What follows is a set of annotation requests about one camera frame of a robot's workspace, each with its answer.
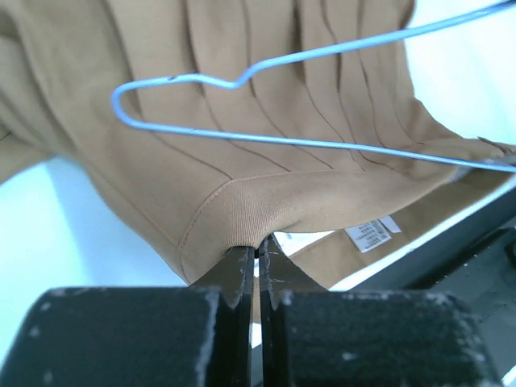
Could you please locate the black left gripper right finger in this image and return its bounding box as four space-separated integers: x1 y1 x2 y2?
257 236 501 386

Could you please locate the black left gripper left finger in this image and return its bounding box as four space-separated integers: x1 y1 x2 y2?
1 247 255 386

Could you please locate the tan brown skirt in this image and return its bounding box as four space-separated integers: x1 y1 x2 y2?
1 1 515 287

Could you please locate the light blue wire hanger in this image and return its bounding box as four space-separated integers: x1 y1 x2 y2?
110 1 515 173

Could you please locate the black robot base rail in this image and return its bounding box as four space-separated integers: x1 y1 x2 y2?
350 193 516 343

